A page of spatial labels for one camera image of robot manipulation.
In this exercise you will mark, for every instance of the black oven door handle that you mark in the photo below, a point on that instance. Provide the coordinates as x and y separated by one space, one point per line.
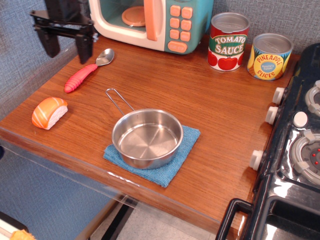
235 205

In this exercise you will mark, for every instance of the white stove knob bottom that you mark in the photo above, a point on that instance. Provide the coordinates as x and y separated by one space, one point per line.
255 159

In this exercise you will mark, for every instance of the steel pan with wire handle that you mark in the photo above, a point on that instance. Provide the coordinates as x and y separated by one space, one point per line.
146 138

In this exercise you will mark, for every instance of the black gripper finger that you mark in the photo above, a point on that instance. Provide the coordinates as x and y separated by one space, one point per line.
84 45
49 42

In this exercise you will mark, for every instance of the white stove knob middle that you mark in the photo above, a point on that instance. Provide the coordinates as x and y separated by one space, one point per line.
271 115

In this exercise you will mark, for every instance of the black toy stove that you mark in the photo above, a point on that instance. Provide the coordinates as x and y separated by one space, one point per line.
286 192

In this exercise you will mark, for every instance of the red handled metal spoon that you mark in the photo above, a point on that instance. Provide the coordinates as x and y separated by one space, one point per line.
104 58

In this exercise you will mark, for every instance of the blue cloth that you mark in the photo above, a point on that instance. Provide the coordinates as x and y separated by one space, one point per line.
164 175

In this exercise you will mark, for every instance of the white stove knob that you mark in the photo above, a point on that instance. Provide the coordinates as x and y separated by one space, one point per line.
271 115
278 95
255 159

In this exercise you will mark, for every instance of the tomato sauce can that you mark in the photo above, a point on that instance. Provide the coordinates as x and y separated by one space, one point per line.
227 41

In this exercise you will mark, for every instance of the teal toy microwave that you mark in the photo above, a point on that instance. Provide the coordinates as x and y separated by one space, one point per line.
173 26

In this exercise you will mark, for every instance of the salmon sushi toy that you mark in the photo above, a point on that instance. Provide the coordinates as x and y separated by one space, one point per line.
48 112

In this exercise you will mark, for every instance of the orange black object corner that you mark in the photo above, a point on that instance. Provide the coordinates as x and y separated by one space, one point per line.
12 229

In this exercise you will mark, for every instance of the pineapple slices can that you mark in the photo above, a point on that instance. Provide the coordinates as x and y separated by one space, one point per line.
269 56

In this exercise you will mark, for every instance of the white stove knob top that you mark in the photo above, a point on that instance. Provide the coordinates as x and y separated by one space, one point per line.
278 95

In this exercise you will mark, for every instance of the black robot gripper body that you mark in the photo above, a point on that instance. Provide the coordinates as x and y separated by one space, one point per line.
62 18

